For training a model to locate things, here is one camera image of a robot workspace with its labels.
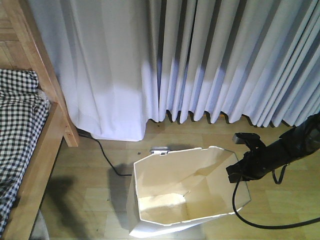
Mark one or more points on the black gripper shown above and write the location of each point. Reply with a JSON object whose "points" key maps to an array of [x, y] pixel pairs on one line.
{"points": [[272, 158]]}

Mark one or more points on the white trash bin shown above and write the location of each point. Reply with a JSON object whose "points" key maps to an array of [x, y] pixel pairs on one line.
{"points": [[173, 191]]}

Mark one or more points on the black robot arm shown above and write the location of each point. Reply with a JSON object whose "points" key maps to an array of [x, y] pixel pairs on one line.
{"points": [[295, 144]]}

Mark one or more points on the white floor power socket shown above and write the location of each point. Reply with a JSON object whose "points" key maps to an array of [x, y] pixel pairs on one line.
{"points": [[160, 150]]}

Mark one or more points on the grey pleated curtain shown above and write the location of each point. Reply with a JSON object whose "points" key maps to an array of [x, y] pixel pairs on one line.
{"points": [[253, 58]]}

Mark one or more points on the white sheer curtain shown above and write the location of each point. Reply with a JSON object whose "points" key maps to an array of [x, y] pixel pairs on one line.
{"points": [[100, 52]]}

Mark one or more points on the grey round rug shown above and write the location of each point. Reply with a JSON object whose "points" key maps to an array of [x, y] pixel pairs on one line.
{"points": [[39, 231]]}

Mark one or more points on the black white checkered bedding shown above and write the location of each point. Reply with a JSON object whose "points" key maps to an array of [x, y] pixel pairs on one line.
{"points": [[23, 113]]}

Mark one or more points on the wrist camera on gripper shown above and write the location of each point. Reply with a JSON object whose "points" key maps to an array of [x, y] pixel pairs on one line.
{"points": [[251, 140]]}

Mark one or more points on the wooden bed frame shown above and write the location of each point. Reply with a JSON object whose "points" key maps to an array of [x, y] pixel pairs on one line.
{"points": [[22, 48]]}

